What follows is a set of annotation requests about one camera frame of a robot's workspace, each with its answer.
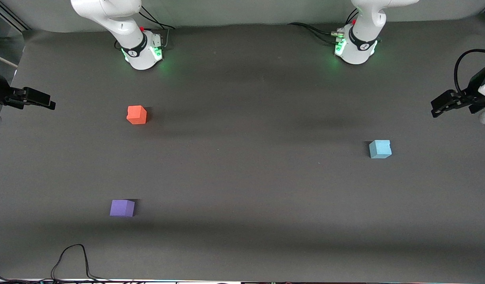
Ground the black arm base cable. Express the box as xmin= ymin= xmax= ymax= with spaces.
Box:
xmin=288 ymin=22 xmax=340 ymax=43
xmin=137 ymin=5 xmax=176 ymax=50

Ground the purple foam block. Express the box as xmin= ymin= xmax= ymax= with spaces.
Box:
xmin=110 ymin=200 xmax=136 ymax=218

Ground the thin pale rod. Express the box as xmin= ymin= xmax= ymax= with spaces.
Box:
xmin=0 ymin=52 xmax=19 ymax=67

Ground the orange foam block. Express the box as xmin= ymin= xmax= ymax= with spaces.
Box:
xmin=127 ymin=105 xmax=147 ymax=125

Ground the black right arm base cable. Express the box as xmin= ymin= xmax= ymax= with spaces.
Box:
xmin=137 ymin=5 xmax=176 ymax=50

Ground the light blue foam block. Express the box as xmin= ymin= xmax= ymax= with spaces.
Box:
xmin=369 ymin=140 xmax=392 ymax=159

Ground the black looped floor cable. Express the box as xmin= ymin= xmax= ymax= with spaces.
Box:
xmin=0 ymin=244 xmax=121 ymax=284

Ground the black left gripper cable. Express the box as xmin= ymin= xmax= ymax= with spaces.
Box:
xmin=454 ymin=49 xmax=485 ymax=94

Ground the black left arm base cable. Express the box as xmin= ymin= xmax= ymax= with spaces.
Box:
xmin=288 ymin=22 xmax=340 ymax=43

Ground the dark grey table mat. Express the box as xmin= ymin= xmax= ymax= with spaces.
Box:
xmin=0 ymin=14 xmax=485 ymax=282

